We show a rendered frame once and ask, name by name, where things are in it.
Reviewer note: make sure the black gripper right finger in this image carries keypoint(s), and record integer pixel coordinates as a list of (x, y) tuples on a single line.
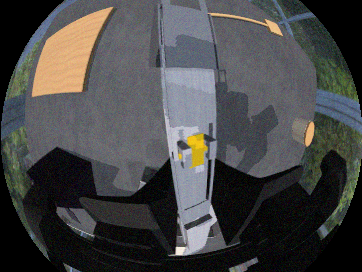
[(236, 196)]

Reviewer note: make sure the light wooden board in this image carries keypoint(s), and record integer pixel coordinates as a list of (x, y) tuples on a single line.
[(65, 61)]

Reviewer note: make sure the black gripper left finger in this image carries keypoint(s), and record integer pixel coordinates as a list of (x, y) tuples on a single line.
[(153, 207)]

